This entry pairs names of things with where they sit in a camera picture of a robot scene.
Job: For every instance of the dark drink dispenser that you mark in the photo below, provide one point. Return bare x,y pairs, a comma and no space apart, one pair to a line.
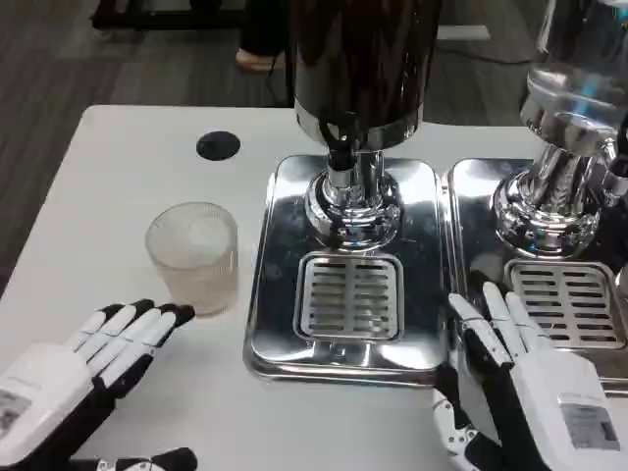
360,98

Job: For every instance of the white desk leg base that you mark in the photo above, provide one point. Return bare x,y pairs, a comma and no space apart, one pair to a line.
463,32

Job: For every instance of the clear drink dispenser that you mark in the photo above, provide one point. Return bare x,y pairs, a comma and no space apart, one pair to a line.
564,147

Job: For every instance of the black furniture base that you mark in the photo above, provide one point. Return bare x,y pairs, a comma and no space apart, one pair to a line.
162,12

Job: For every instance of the person's foot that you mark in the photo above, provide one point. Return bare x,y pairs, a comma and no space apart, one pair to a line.
255,56

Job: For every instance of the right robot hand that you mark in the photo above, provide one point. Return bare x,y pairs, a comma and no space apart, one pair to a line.
535,387

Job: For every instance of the steel drip tray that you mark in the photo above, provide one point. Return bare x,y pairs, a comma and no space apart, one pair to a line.
343,265
549,289

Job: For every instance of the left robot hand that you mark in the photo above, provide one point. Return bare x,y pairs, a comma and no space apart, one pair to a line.
59,373

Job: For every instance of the clear ribbed glass cup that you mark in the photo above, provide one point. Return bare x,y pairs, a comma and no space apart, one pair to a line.
193,257

